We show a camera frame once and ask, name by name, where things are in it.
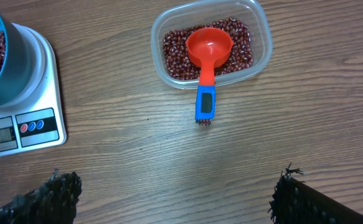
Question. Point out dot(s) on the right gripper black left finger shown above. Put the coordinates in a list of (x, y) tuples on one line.
[(55, 201)]

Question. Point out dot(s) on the blue bowl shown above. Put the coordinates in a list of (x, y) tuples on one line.
[(17, 64)]

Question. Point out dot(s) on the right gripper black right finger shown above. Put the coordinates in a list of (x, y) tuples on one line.
[(294, 202)]

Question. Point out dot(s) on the white digital kitchen scale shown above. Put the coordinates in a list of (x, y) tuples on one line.
[(34, 119)]

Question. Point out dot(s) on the orange measuring scoop blue handle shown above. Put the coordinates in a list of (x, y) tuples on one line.
[(207, 48)]

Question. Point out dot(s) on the clear plastic container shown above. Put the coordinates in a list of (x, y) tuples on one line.
[(244, 20)]

